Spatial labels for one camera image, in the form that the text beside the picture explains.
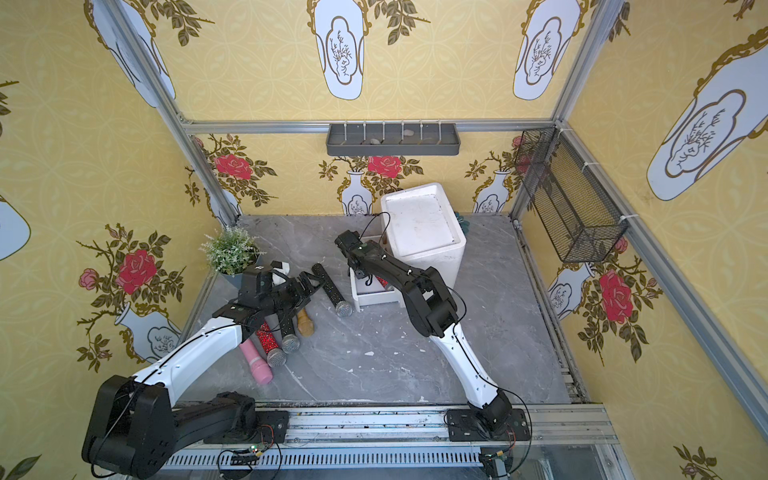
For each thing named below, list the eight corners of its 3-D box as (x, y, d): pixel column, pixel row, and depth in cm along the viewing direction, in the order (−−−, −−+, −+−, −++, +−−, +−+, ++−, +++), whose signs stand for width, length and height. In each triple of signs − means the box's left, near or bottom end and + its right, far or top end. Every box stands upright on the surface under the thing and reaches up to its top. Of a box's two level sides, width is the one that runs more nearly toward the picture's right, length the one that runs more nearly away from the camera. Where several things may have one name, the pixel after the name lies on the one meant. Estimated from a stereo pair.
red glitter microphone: (273, 371, 83) (269, 368, 81) (256, 332, 91) (252, 328, 89) (289, 361, 85) (287, 357, 83) (271, 323, 93) (268, 319, 90)
